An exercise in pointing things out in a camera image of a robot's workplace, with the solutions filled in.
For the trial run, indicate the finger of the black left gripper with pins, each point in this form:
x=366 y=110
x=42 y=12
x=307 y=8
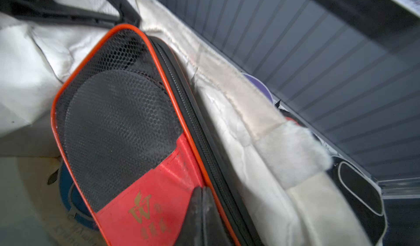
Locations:
x=49 y=11

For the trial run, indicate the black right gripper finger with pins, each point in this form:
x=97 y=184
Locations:
x=202 y=224

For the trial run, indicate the clear ping pong paddle set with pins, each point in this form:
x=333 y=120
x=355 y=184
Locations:
x=290 y=117

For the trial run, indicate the red black mesh paddle set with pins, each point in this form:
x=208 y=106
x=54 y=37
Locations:
x=136 y=144

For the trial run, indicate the black paddle case white piping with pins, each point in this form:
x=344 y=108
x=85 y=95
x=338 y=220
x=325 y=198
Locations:
x=364 y=197

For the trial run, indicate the cream canvas tote bag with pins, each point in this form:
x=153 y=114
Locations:
x=279 y=169

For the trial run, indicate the blue paddle case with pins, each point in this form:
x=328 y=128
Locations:
x=72 y=200

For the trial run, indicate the purple paddle case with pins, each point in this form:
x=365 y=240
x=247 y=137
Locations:
x=260 y=86

